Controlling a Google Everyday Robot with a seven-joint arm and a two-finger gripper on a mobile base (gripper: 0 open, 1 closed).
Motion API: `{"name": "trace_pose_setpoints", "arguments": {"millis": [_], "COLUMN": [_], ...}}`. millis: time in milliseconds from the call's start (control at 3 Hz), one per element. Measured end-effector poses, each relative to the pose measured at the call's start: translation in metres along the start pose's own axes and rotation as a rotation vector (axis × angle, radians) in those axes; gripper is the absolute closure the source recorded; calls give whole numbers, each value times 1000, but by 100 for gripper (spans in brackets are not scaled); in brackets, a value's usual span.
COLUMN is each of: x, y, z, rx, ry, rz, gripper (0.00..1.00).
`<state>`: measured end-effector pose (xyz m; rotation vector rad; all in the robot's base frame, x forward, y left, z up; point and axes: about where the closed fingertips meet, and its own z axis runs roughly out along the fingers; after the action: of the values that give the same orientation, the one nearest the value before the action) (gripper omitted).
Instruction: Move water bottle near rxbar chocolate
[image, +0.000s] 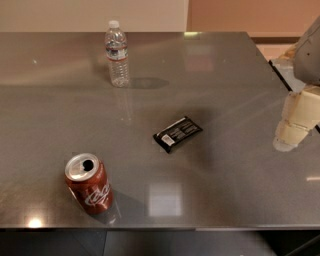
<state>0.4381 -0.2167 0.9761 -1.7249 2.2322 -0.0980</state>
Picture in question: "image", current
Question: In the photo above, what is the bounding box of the black rxbar chocolate wrapper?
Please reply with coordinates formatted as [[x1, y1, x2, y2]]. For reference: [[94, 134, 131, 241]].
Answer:
[[153, 116, 202, 153]]

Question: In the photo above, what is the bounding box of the clear plastic water bottle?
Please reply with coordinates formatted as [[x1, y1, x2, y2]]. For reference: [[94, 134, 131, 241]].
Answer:
[[105, 20, 130, 87]]

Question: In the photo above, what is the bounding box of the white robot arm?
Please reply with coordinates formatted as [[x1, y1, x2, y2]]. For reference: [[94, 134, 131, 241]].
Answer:
[[273, 17, 320, 152]]

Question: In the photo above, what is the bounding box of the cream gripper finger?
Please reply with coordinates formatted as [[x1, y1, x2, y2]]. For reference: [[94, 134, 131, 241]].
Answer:
[[273, 87, 320, 152], [282, 92, 300, 121]]

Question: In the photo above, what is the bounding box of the red coca-cola can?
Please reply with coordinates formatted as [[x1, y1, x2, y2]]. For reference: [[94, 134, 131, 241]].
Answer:
[[64, 153, 113, 215]]

